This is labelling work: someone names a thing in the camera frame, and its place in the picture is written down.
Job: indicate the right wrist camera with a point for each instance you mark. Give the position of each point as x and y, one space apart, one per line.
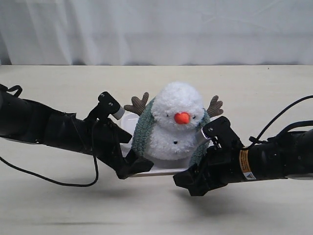
220 132

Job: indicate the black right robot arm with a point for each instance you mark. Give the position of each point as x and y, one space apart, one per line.
288 155

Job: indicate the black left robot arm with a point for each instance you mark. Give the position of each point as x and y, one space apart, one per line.
31 122

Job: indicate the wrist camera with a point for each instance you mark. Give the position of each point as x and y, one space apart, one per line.
107 105
220 132

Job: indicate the white plush snowman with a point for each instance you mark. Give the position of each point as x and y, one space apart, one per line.
175 89

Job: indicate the white backdrop curtain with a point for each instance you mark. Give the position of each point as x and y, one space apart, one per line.
156 32

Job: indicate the green knitted scarf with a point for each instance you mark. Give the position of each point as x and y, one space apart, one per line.
166 130

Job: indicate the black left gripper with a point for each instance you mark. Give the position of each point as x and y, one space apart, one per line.
102 138

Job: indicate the white rectangular tray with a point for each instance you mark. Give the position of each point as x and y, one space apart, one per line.
160 168

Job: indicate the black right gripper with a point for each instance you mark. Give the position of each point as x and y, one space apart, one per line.
218 168

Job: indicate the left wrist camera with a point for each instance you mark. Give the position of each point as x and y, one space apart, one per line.
107 105

